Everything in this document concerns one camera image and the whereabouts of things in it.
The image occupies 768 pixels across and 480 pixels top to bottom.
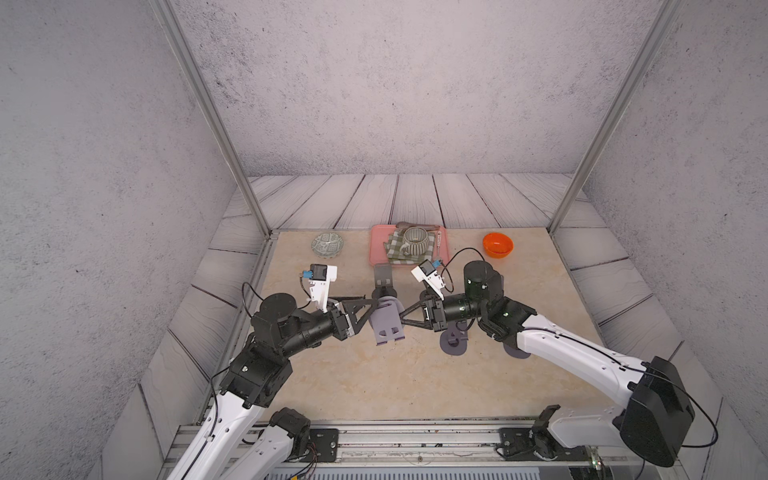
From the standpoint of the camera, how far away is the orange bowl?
113 cm

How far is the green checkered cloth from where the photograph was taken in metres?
1.11

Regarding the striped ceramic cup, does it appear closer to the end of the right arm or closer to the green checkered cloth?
the green checkered cloth

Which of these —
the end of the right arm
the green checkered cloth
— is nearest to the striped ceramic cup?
the green checkered cloth

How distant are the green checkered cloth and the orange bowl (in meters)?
0.20

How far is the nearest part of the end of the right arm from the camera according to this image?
606 millimetres
